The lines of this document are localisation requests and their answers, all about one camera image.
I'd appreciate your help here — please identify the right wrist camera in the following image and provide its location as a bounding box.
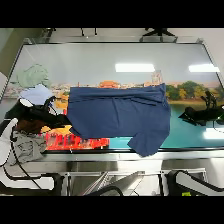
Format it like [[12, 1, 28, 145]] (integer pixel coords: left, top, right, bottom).
[[200, 90, 218, 110]]

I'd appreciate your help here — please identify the pale green garment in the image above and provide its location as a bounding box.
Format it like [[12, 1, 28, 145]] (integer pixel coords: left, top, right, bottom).
[[16, 63, 52, 90]]

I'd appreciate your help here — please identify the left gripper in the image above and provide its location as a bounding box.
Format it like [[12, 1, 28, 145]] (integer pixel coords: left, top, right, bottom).
[[48, 113, 73, 130]]

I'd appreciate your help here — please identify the grey garment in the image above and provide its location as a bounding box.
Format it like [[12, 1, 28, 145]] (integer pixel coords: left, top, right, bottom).
[[7, 130, 48, 167]]

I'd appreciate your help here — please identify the silver frame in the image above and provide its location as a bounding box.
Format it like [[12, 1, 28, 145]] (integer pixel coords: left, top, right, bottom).
[[0, 150, 224, 197]]

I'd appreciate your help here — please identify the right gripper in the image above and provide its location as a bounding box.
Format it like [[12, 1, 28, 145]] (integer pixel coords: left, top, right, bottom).
[[178, 106, 208, 127]]

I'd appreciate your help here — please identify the navy blue T-shirt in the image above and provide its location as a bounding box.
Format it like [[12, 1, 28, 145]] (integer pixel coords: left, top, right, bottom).
[[65, 83, 172, 158]]

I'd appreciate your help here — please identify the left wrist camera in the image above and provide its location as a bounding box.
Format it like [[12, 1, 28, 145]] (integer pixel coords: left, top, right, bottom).
[[43, 95, 58, 114]]

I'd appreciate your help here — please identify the light blue garment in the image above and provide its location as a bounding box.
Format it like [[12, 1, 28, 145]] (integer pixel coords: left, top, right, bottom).
[[19, 83, 55, 107]]

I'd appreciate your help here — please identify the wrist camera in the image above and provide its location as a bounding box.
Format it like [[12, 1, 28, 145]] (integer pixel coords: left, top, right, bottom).
[[43, 95, 58, 114], [200, 90, 218, 110]]

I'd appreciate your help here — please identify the brown garment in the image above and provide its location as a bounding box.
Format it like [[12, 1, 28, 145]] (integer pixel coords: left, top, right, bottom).
[[15, 119, 44, 135]]

